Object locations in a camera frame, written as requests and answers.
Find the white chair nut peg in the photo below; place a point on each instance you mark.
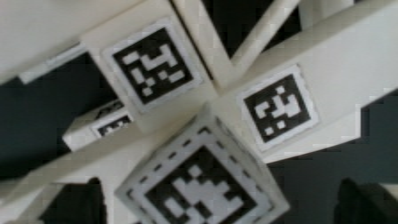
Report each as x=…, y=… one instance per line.
x=96, y=124

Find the white chair leg with tag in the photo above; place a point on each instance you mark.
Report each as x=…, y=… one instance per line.
x=200, y=184

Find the white chair back frame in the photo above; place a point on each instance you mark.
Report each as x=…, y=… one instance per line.
x=282, y=87

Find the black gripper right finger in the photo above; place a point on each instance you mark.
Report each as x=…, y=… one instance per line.
x=366, y=204

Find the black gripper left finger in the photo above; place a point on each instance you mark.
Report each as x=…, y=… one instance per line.
x=76, y=207

